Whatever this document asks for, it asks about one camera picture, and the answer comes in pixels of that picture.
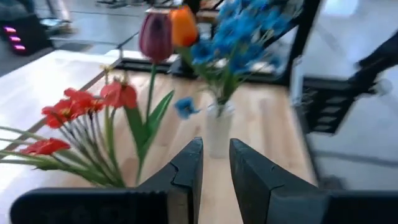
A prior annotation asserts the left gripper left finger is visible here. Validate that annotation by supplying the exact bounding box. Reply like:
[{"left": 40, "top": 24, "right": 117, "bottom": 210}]
[{"left": 136, "top": 136, "right": 205, "bottom": 224}]

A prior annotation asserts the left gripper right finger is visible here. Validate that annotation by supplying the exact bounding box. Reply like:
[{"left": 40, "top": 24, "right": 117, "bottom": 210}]
[{"left": 229, "top": 138, "right": 330, "bottom": 224}]

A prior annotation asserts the diamond-pattern clear glass vase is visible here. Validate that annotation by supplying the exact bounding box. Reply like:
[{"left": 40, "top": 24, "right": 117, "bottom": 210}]
[{"left": 205, "top": 101, "right": 234, "bottom": 160}]

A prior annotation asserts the red artificial flower bunch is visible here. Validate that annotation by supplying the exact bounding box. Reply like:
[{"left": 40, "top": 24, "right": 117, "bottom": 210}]
[{"left": 0, "top": 63, "right": 139, "bottom": 189}]

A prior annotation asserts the purple artificial tulip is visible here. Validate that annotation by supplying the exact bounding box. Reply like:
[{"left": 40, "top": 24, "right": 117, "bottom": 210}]
[{"left": 124, "top": 12, "right": 175, "bottom": 186}]

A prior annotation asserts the blue artificial flower bunch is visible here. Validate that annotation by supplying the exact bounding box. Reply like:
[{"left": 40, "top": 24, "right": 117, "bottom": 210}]
[{"left": 173, "top": 0, "right": 295, "bottom": 121}]

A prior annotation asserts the orange artificial tulip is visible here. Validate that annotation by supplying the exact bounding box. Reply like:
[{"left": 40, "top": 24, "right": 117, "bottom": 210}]
[{"left": 169, "top": 5, "right": 199, "bottom": 48}]

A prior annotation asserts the wooden shelf with black legs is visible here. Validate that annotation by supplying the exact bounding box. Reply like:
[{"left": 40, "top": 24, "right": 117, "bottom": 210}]
[{"left": 0, "top": 49, "right": 124, "bottom": 161}]

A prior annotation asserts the black box with pink lights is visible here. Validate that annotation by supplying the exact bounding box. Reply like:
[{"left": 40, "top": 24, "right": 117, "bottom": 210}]
[{"left": 0, "top": 14, "right": 53, "bottom": 57}]

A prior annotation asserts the black slotted bracket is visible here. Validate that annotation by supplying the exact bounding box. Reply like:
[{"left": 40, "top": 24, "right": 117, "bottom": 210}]
[{"left": 303, "top": 77, "right": 357, "bottom": 135}]

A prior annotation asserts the black table edge rail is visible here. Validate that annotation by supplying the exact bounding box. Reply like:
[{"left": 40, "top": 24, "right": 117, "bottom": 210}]
[{"left": 118, "top": 57, "right": 292, "bottom": 86}]

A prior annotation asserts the black rig frame post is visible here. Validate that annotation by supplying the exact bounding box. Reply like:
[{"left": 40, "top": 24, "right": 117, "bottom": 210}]
[{"left": 285, "top": 0, "right": 323, "bottom": 86}]

